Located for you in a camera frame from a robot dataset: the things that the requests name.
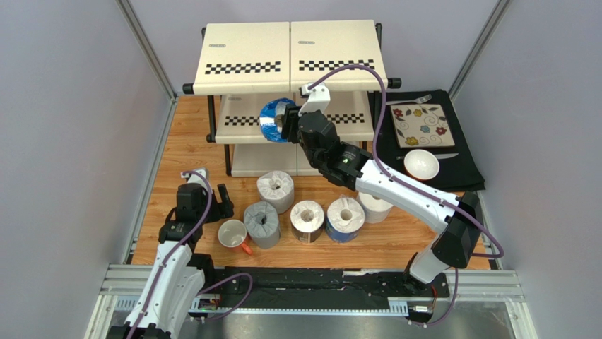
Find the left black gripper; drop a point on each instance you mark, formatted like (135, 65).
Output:
(223, 210)

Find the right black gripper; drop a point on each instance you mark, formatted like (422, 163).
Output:
(290, 124)

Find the blue plastic roll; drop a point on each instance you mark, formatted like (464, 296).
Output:
(270, 128)

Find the blue label roll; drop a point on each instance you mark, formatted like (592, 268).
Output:
(344, 219)

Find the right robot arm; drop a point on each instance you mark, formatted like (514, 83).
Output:
(452, 217)

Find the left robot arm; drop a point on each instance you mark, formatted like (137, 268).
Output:
(178, 274)

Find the cream three-tier checkered shelf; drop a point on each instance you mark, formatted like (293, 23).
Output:
(243, 66)

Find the grey wrapped toilet roll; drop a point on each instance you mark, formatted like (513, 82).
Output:
(263, 225)

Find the white wrapped toilet roll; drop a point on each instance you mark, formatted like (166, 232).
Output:
(277, 188)

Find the brown wrapped toilet roll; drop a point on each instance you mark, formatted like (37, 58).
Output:
(307, 219)

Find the square floral ceramic plate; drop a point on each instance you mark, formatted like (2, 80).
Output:
(421, 126)

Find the plain white toilet roll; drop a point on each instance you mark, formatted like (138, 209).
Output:
(376, 209)

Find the black cloth placemat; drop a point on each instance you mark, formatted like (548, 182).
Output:
(459, 173)

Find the silver fork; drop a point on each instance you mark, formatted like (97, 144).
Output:
(419, 100)

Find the white bowl orange outside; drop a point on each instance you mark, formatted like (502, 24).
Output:
(421, 165)

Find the silver table knife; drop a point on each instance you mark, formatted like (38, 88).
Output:
(438, 156)

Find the white mug orange handle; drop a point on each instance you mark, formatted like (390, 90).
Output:
(232, 234)

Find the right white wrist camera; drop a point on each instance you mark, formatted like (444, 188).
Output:
(317, 97)

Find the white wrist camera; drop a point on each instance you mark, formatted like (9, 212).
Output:
(194, 176)
(317, 97)

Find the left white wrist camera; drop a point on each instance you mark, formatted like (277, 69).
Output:
(194, 176)

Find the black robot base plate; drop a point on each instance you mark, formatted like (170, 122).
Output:
(313, 288)

